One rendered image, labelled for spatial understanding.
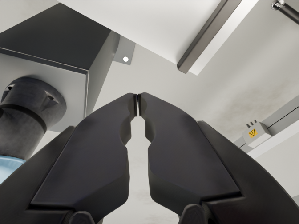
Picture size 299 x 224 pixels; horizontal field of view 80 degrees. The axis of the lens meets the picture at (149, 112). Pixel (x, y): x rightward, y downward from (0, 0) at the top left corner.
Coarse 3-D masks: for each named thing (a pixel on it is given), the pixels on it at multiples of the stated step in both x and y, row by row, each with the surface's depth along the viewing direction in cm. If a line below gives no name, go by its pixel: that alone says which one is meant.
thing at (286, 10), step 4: (276, 0) 99; (280, 0) 99; (272, 4) 101; (276, 4) 100; (280, 4) 98; (284, 4) 95; (272, 8) 102; (276, 8) 102; (280, 8) 97; (284, 8) 96; (288, 8) 95; (292, 8) 95; (284, 12) 97; (288, 12) 96; (292, 12) 96; (296, 12) 95; (288, 16) 98; (292, 16) 96; (296, 16) 96; (296, 20) 97
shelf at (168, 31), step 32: (64, 0) 26; (96, 0) 26; (128, 0) 26; (160, 0) 26; (192, 0) 26; (256, 0) 25; (128, 32) 29; (160, 32) 29; (192, 32) 29; (224, 32) 28
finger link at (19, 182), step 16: (48, 144) 7; (64, 144) 7; (32, 160) 7; (48, 160) 7; (16, 176) 6; (32, 176) 6; (0, 192) 6; (16, 192) 6; (32, 192) 5; (0, 208) 5; (16, 208) 5; (32, 208) 5; (48, 208) 5; (64, 208) 5
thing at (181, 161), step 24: (144, 96) 11; (168, 120) 9; (192, 120) 9; (168, 144) 7; (192, 144) 7; (168, 168) 6; (192, 168) 6; (216, 168) 6; (168, 192) 6; (192, 192) 5; (216, 192) 5
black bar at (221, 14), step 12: (228, 0) 24; (240, 0) 24; (216, 12) 25; (228, 12) 25; (204, 24) 28; (216, 24) 26; (204, 36) 27; (192, 48) 28; (204, 48) 28; (180, 60) 31; (192, 60) 30
